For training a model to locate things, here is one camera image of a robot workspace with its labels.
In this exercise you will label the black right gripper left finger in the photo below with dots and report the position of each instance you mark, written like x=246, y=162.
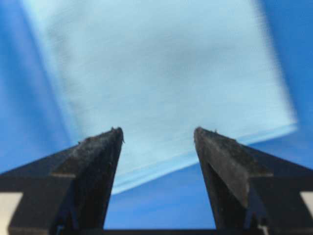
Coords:
x=63, y=193

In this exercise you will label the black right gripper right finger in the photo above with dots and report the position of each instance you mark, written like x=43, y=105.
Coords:
x=252, y=192

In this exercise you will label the dark blue table cloth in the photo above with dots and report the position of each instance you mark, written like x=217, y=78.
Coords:
x=32, y=124

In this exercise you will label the light blue towel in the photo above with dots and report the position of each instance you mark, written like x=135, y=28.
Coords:
x=158, y=69

